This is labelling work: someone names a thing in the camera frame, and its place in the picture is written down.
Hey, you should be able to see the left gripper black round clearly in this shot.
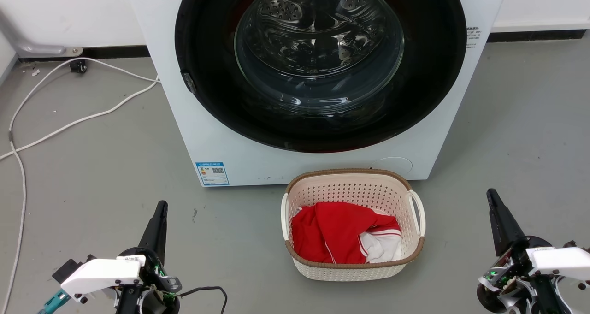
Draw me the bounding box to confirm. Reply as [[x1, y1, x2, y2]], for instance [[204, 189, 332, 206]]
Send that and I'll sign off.
[[114, 201, 183, 314]]

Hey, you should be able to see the blue white energy label sticker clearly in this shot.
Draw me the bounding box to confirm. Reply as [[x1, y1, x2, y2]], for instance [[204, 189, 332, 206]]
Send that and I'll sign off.
[[195, 162, 230, 186]]

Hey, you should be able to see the red garment with white stripes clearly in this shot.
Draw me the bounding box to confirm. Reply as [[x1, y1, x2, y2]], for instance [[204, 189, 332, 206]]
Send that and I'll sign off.
[[290, 202, 402, 265]]

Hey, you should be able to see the white hose cable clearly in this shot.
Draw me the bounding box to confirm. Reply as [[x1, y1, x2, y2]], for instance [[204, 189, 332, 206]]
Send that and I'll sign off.
[[0, 78, 160, 161]]

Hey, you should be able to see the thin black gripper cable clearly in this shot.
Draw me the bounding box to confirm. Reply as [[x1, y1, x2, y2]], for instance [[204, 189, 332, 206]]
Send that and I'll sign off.
[[177, 286, 229, 314]]

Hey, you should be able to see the round white filter cap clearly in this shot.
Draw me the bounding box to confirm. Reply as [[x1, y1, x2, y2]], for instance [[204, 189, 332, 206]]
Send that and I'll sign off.
[[371, 156, 413, 177]]

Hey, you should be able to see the cream perforated laundry basket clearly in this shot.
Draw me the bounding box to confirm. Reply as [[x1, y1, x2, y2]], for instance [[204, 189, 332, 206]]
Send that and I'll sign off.
[[281, 168, 426, 282]]

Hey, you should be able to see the white front-load washing machine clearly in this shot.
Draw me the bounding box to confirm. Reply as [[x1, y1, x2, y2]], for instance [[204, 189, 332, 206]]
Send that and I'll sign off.
[[124, 0, 510, 187]]

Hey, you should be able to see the black round glass washer door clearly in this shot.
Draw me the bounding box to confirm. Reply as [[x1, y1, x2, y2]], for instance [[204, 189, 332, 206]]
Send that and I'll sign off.
[[174, 0, 467, 154]]

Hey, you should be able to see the small printed warning label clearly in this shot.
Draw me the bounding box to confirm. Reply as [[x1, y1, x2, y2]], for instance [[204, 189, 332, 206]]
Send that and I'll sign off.
[[465, 26, 482, 49]]

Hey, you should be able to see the right gripper black round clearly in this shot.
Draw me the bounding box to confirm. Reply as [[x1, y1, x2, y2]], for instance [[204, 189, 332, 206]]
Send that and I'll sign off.
[[476, 188, 568, 314]]

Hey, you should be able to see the teal cable connector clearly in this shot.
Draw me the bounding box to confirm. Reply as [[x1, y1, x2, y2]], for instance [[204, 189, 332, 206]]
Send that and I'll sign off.
[[38, 290, 71, 314]]

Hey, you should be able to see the long white power cable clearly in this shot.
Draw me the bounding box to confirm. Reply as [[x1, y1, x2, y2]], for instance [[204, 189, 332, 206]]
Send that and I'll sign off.
[[0, 57, 160, 314]]

